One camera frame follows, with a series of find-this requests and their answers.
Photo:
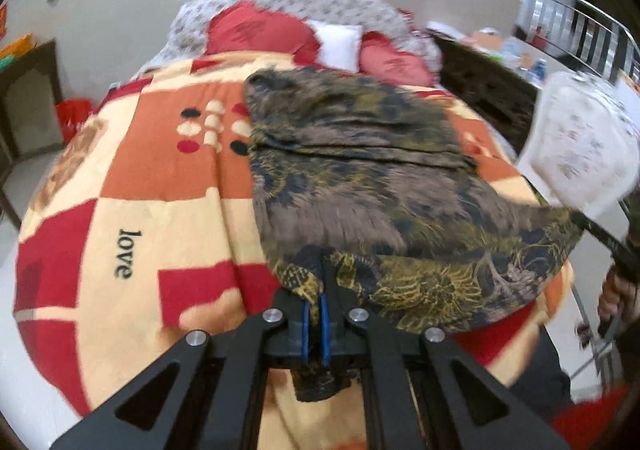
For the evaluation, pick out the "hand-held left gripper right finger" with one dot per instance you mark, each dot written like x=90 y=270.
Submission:
x=325 y=330

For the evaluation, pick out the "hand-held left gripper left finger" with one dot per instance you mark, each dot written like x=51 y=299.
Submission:
x=306 y=330

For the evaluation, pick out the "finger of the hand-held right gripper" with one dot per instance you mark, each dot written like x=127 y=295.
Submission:
x=600 y=235

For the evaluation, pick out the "dark floral patterned shirt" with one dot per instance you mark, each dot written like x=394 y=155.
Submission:
x=375 y=190

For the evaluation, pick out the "person's right hand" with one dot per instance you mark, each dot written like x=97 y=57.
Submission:
x=617 y=295

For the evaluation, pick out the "white upholstered chair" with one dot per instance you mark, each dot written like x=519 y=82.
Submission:
x=575 y=140

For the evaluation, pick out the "person's dark trousers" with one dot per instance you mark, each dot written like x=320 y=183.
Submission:
x=540 y=380

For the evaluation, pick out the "dark carved wooden cabinet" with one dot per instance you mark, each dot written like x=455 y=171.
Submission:
x=480 y=80

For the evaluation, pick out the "pile of assorted small things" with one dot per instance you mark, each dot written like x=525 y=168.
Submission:
x=515 y=55

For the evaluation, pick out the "metal stair railing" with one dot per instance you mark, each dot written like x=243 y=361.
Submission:
x=575 y=25

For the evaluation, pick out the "orange red patchwork blanket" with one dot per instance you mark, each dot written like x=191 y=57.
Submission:
x=150 y=170

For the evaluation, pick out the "red heart-shaped pillow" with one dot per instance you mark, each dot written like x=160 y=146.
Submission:
x=255 y=30
x=395 y=63

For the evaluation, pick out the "white square pillow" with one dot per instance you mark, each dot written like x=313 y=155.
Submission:
x=337 y=45

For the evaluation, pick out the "red plastic bag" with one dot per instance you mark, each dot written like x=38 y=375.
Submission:
x=75 y=120

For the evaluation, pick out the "dark wooden side table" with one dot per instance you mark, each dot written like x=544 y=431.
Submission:
x=30 y=60

